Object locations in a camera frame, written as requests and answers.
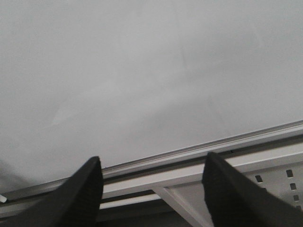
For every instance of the white whiteboard marker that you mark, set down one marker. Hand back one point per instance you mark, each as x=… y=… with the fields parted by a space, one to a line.
x=3 y=199

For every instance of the white metal desk frame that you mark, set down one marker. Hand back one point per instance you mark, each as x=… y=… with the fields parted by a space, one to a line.
x=276 y=167

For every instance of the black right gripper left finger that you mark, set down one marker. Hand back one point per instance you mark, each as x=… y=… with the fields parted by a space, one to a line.
x=74 y=204

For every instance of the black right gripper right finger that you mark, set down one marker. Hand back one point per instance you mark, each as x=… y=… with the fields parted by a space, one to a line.
x=233 y=200

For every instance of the large whiteboard with aluminium frame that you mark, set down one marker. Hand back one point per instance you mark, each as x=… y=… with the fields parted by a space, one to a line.
x=130 y=79

